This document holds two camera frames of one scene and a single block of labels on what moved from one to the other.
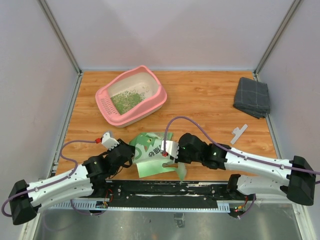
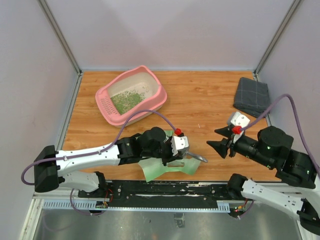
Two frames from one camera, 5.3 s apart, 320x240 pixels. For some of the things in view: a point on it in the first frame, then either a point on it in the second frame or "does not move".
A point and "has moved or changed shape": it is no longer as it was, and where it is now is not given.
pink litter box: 133,95 does not move
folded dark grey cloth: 252,98 does not move
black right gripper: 179,159 → 220,145
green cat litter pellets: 125,100 does not move
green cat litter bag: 149,159 has moved or changed shape
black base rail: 165,190 does not move
